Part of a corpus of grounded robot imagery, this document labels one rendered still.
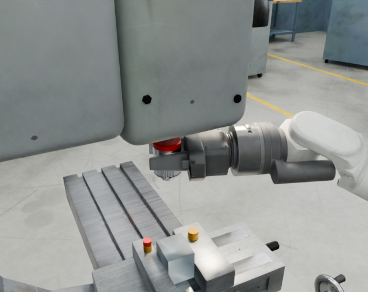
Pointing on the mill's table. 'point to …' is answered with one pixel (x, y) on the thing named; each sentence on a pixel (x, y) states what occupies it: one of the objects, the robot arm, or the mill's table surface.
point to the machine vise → (267, 285)
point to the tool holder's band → (168, 145)
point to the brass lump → (192, 233)
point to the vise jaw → (208, 261)
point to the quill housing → (182, 65)
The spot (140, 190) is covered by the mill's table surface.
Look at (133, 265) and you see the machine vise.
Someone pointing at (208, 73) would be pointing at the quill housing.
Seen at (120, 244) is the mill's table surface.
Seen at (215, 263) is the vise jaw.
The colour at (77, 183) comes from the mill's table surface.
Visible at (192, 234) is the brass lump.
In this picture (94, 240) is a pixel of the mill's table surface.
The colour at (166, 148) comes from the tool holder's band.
